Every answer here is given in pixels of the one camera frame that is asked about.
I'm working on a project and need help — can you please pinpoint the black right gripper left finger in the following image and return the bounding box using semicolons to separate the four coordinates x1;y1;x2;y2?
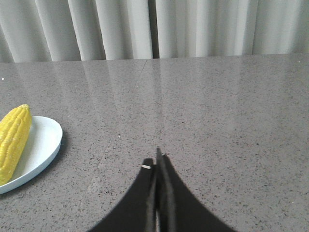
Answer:
90;158;156;232

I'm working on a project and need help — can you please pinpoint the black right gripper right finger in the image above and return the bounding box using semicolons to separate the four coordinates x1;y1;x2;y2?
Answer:
156;148;234;232

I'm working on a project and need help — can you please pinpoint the light blue round plate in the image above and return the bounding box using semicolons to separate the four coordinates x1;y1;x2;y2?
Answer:
0;116;63;194

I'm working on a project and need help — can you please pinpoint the yellow toy corn cob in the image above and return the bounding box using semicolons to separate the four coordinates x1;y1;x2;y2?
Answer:
0;104;32;185

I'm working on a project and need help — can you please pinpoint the white pleated curtain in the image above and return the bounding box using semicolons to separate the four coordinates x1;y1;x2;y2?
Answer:
0;0;309;62

